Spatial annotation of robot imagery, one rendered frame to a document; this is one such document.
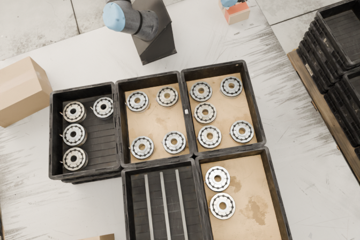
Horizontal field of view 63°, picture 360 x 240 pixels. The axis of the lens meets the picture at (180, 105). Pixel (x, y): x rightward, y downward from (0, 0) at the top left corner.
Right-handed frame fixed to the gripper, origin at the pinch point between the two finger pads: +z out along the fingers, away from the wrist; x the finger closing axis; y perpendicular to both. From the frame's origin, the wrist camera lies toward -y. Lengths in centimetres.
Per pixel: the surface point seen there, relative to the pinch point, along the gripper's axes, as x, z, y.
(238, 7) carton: 0.7, -1.7, 3.8
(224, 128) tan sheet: -33, -7, 67
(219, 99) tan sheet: -30, -7, 53
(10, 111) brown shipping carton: -128, -5, 22
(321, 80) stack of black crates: 50, 50, 44
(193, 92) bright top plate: -41, -10, 46
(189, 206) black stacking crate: -59, -7, 93
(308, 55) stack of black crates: 50, 49, 25
